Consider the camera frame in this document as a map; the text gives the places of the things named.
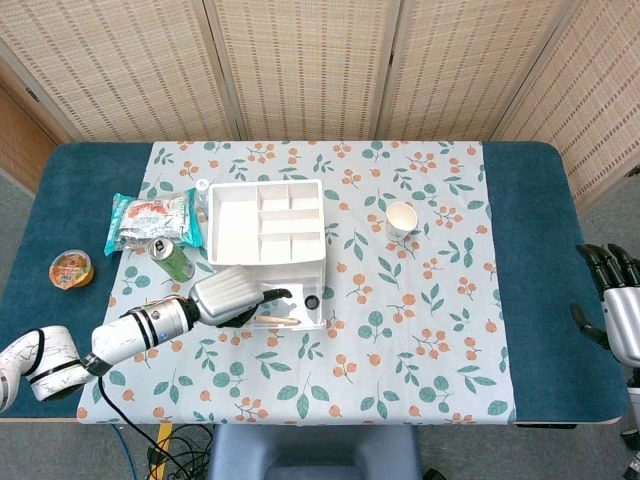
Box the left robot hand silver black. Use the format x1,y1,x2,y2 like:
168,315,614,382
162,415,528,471
188,264,294,330

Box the brown wooden door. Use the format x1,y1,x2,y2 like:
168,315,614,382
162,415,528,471
0,84,60,194

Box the dark teal table cover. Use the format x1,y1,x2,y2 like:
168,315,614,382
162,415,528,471
0,141,631,419

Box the yellow floor strip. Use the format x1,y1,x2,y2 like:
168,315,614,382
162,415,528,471
148,422,174,480

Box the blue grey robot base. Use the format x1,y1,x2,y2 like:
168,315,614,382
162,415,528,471
206,424,424,480

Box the wooden handled tool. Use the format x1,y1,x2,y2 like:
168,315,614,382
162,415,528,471
254,314,303,328

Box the orange jelly cup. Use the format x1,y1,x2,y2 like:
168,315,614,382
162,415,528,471
48,249,95,292

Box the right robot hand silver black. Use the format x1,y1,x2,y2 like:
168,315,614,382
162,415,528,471
571,243,640,369

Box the fruit and leaf print tablecloth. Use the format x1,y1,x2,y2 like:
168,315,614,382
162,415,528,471
76,140,518,427

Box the green drink can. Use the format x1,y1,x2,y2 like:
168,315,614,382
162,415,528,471
147,235,196,283

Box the white floral paper cup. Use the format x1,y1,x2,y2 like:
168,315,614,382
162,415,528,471
384,201,420,242

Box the black cable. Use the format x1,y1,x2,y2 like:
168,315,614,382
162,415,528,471
97,374,217,480

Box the woven bamboo folding screen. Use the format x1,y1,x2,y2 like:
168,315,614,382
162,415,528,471
0,0,640,212

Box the teal snack bag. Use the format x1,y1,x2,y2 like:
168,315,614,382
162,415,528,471
103,188,206,258

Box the blue cable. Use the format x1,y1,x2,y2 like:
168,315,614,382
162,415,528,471
110,423,140,480

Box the white compartment organizer box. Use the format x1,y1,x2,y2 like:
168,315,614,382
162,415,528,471
206,178,329,332

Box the clear plastic organizer compartment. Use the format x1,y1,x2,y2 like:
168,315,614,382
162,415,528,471
218,281,327,332

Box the clear plastic bottle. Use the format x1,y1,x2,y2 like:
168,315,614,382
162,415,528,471
193,178,212,224

